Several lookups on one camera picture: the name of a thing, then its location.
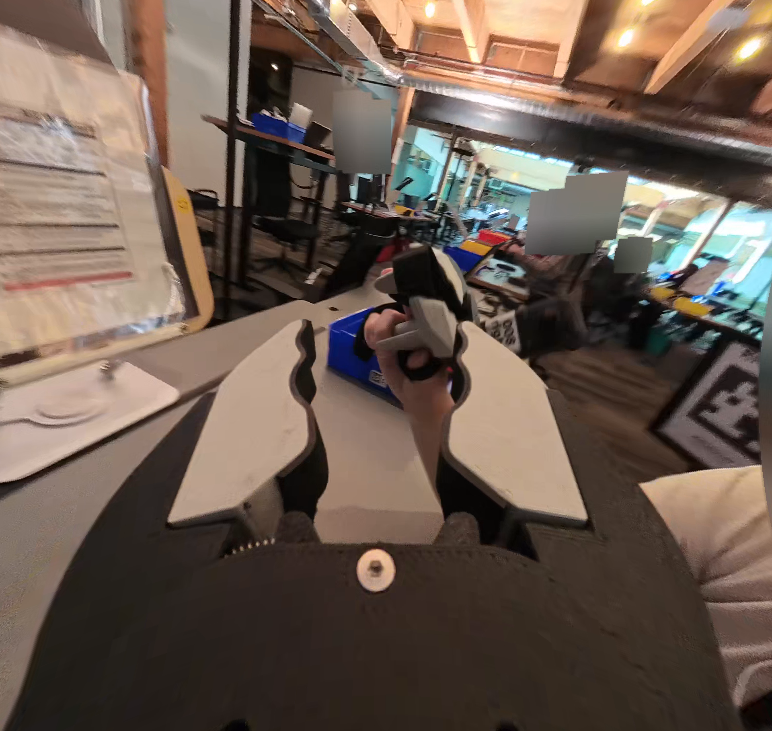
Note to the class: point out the blue storage bin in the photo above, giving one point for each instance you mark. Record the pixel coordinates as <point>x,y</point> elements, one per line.
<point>464,260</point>
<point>277,125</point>
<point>350,351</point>

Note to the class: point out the brown cardboard panel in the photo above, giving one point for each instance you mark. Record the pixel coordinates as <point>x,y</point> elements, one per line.
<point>42,1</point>

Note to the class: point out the framed black-white marker board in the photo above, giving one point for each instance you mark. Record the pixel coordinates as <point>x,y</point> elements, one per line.
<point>718,405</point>

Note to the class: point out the white metal document stand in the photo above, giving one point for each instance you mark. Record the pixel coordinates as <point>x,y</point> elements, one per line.
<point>78,417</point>

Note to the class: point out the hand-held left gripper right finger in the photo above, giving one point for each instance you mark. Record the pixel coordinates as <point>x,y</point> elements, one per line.
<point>512,441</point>

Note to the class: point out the wooden top standing desk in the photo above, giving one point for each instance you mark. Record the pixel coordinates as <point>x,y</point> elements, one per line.
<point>271,140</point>

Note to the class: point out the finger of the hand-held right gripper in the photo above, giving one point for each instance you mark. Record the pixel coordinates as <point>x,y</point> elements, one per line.
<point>386,283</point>
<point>459,290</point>

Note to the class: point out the wooden board with smiley sticker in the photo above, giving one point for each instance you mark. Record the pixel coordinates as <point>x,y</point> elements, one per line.
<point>187,248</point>

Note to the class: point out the black office chair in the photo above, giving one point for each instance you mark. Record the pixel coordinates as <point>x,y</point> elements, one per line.
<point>289,224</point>

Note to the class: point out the open grey laptop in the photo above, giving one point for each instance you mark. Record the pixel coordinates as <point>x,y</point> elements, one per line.
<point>316,134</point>

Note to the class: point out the instruction sheet in plastic sleeve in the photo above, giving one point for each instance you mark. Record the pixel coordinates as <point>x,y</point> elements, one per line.
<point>60,200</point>

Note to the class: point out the person's right hand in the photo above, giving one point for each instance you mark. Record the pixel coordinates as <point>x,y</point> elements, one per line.
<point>416,387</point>

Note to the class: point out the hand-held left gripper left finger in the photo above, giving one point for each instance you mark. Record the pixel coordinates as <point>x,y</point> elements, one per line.
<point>253,429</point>

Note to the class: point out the grey desk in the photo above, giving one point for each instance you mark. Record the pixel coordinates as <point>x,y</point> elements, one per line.
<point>374,441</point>

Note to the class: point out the wooden post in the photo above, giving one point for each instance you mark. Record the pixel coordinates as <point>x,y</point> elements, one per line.
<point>145,49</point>

